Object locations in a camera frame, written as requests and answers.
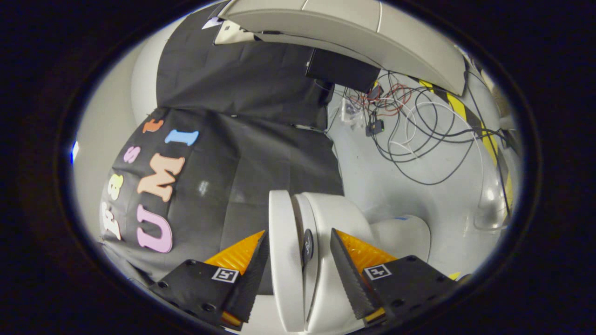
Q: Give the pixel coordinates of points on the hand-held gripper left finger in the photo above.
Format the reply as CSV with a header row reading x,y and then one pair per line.
x,y
249,284

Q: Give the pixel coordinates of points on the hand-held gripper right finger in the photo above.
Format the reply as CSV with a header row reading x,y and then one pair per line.
x,y
349,279

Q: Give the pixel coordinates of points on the white toilet lid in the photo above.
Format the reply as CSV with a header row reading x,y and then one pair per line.
x,y
284,260

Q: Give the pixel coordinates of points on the white toilet seat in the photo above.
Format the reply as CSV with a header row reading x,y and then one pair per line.
x,y
313,288

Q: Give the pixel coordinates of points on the white toilet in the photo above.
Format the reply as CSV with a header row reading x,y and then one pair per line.
x,y
400,237

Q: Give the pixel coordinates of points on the black backdrop cloth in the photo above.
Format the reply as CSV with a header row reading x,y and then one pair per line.
x,y
242,88

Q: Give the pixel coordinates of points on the yellow black floor tape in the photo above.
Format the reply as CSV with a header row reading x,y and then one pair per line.
x,y
486,139

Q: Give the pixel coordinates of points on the black box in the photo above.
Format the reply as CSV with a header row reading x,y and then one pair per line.
x,y
342,70

